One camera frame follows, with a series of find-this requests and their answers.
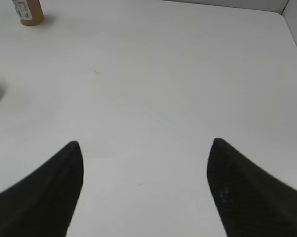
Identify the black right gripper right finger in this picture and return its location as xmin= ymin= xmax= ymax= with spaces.
xmin=207 ymin=138 xmax=297 ymax=237

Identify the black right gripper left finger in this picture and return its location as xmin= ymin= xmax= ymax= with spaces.
xmin=0 ymin=141 xmax=84 ymax=237

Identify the orange juice bottle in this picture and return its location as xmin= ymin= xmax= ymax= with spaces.
xmin=12 ymin=0 xmax=44 ymax=26

